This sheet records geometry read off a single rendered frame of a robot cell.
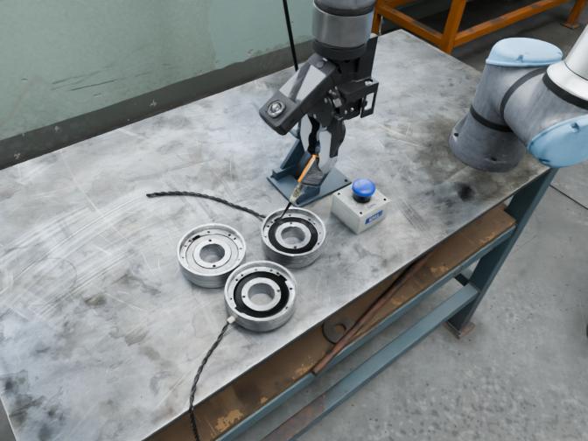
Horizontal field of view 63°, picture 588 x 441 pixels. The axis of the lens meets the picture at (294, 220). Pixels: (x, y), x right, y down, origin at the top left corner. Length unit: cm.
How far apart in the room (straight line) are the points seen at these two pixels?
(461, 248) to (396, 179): 33
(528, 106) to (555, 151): 9
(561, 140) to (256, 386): 66
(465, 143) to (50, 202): 79
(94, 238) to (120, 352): 22
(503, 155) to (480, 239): 30
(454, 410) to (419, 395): 11
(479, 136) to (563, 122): 21
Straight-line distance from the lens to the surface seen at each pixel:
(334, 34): 62
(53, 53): 227
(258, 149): 99
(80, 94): 238
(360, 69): 69
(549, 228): 224
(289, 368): 97
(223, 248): 77
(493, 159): 105
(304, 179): 75
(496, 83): 96
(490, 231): 129
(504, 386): 172
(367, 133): 106
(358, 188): 81
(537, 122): 88
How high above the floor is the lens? 142
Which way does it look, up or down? 47 degrees down
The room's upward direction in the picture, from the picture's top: 4 degrees clockwise
